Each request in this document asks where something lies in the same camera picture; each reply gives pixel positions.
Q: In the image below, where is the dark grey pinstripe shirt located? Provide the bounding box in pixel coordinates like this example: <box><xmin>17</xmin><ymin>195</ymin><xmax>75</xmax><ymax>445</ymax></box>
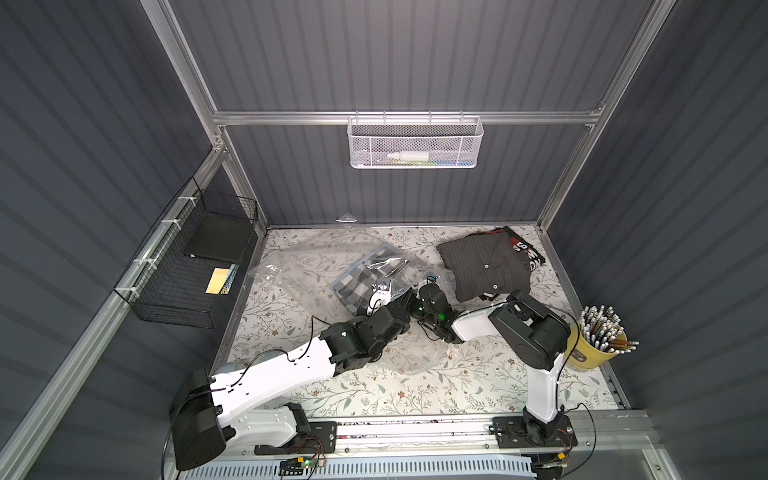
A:
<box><xmin>436</xmin><ymin>233</ymin><xmax>532</xmax><ymax>302</ymax></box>

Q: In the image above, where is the clear plastic vacuum bag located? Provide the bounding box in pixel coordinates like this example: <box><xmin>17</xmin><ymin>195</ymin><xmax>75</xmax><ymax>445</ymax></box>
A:
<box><xmin>229</xmin><ymin>225</ymin><xmax>458</xmax><ymax>365</ymax></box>

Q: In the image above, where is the red plaid shirt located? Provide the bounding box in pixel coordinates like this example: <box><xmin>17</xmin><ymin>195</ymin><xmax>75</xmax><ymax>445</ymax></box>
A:
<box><xmin>480</xmin><ymin>226</ymin><xmax>546</xmax><ymax>272</ymax></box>

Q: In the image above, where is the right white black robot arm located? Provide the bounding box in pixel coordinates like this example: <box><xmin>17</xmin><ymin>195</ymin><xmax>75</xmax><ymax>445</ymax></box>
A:
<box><xmin>403</xmin><ymin>283</ymin><xmax>571</xmax><ymax>445</ymax></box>

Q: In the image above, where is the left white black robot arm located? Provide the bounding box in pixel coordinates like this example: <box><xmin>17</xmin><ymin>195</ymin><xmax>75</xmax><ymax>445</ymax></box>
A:
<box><xmin>163</xmin><ymin>303</ymin><xmax>411</xmax><ymax>472</ymax></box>

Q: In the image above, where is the black white checked shirt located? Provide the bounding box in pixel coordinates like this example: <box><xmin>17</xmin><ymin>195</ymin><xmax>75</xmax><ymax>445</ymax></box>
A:
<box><xmin>330</xmin><ymin>244</ymin><xmax>429</xmax><ymax>315</ymax></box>

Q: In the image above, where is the white vented panel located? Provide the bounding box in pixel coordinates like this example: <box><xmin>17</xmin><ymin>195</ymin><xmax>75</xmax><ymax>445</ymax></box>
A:
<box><xmin>182</xmin><ymin>454</ymin><xmax>537</xmax><ymax>479</ymax></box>

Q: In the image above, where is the yellow notepad in basket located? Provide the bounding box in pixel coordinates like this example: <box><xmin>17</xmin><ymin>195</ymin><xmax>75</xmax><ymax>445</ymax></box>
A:
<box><xmin>205</xmin><ymin>268</ymin><xmax>230</xmax><ymax>295</ymax></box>

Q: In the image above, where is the white bottle in basket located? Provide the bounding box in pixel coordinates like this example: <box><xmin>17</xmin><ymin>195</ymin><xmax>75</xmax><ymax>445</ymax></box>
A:
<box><xmin>387</xmin><ymin>151</ymin><xmax>430</xmax><ymax>165</ymax></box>

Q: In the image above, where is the black box in basket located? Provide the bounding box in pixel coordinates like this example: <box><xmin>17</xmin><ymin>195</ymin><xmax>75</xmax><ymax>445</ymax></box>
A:
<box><xmin>183</xmin><ymin>215</ymin><xmax>253</xmax><ymax>263</ymax></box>

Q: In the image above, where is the yellow cup of pens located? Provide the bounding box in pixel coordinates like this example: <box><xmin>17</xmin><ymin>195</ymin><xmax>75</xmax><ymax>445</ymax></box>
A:
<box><xmin>566</xmin><ymin>305</ymin><xmax>640</xmax><ymax>371</ymax></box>

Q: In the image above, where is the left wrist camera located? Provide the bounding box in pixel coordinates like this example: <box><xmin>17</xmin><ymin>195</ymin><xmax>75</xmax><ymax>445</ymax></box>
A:
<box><xmin>366</xmin><ymin>280</ymin><xmax>392</xmax><ymax>315</ymax></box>

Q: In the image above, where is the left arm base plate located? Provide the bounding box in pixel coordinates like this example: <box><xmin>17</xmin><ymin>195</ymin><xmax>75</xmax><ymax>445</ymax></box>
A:
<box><xmin>254</xmin><ymin>421</ymin><xmax>338</xmax><ymax>456</ymax></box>

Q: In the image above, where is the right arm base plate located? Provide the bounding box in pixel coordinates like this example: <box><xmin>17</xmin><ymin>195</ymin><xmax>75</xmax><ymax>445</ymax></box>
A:
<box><xmin>488</xmin><ymin>415</ymin><xmax>579</xmax><ymax>450</ymax></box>

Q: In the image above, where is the white wire mesh basket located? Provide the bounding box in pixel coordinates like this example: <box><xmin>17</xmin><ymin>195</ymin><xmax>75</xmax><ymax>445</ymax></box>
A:
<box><xmin>347</xmin><ymin>120</ymin><xmax>485</xmax><ymax>170</ymax></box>

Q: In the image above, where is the black wire wall basket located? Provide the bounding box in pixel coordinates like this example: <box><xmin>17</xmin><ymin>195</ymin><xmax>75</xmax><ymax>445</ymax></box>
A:
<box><xmin>115</xmin><ymin>181</ymin><xmax>258</xmax><ymax>329</ymax></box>

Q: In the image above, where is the aluminium front rail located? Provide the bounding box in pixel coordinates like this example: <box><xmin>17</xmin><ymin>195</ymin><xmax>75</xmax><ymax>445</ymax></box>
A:
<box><xmin>170</xmin><ymin>410</ymin><xmax>661</xmax><ymax>460</ymax></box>

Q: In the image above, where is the aluminium frame back crossbar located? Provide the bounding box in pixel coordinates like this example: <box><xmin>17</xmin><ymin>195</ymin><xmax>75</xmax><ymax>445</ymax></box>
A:
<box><xmin>212</xmin><ymin>110</ymin><xmax>601</xmax><ymax>126</ymax></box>

